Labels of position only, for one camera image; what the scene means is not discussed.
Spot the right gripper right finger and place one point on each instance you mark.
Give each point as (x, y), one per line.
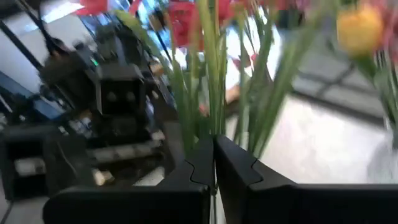
(311, 205)

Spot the clear glass vase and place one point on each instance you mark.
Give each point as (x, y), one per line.
(387, 161)

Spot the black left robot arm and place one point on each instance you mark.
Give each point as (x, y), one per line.
(62, 71)

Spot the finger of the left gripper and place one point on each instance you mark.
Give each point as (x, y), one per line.
(174, 146)
(62, 161)

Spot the red artificial flower spray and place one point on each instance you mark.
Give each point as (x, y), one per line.
(183, 25)

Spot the white glossy table sheet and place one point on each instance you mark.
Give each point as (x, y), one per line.
(311, 149)

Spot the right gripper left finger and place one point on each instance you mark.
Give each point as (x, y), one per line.
(140, 205)

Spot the yellow artificial tulip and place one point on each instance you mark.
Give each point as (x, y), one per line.
(360, 28)

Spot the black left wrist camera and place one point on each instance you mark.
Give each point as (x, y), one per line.
(121, 90)

